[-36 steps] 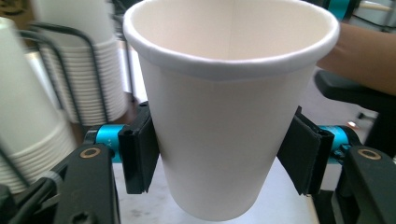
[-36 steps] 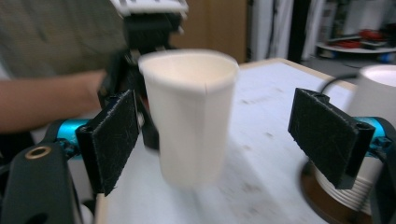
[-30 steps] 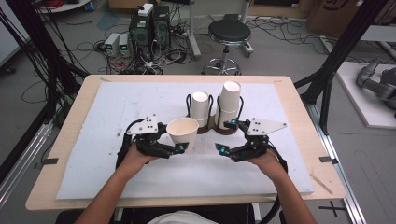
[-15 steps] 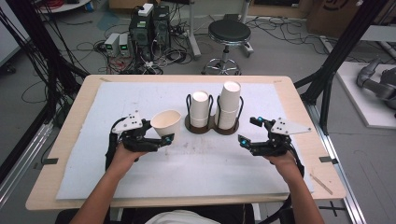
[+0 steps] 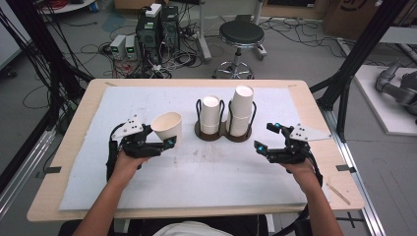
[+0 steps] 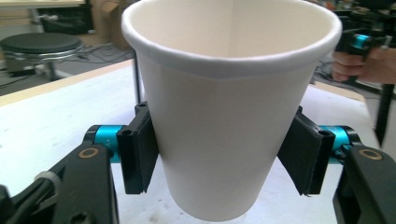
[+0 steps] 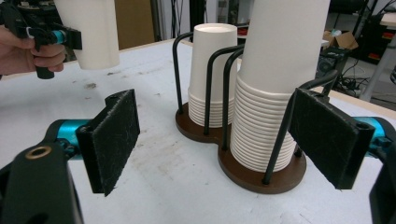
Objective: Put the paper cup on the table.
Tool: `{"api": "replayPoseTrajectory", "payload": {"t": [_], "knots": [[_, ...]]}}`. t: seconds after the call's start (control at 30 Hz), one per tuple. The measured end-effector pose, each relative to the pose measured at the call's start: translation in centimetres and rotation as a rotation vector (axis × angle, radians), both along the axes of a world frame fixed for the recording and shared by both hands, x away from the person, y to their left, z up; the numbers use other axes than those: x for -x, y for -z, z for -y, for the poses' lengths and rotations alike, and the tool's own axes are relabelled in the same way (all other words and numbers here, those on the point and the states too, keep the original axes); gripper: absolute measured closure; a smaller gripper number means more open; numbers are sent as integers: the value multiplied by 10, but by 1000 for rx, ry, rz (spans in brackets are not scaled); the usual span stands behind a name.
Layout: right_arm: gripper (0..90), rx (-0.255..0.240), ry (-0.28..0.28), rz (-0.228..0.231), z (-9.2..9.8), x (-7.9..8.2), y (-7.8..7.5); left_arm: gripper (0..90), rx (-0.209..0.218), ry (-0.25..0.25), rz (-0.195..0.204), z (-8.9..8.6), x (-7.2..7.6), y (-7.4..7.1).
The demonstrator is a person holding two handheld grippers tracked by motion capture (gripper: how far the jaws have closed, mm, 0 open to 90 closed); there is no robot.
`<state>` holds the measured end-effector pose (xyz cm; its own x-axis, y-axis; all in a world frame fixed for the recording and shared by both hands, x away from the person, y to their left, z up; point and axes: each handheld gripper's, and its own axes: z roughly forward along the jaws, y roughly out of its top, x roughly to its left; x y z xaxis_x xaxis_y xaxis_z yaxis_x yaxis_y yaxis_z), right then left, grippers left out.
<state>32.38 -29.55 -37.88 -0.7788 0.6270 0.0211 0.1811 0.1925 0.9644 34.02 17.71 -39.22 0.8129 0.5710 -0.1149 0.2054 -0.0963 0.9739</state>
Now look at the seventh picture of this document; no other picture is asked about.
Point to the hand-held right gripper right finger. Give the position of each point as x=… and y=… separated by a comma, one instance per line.
x=330, y=140

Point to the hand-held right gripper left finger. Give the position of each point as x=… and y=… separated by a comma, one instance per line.
x=109, y=143

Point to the single white paper cup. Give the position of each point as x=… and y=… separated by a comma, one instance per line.
x=93, y=31

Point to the stack of white paper cups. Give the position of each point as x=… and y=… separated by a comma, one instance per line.
x=280, y=62
x=211, y=62

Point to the brown panel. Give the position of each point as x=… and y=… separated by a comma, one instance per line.
x=134, y=21

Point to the black device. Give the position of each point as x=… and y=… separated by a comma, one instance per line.
x=333, y=63

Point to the white table mat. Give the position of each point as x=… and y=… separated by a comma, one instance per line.
x=174, y=186

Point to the white table leg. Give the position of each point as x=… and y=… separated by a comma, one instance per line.
x=378, y=71

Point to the open cardboard box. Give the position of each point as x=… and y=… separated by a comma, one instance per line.
x=342, y=40

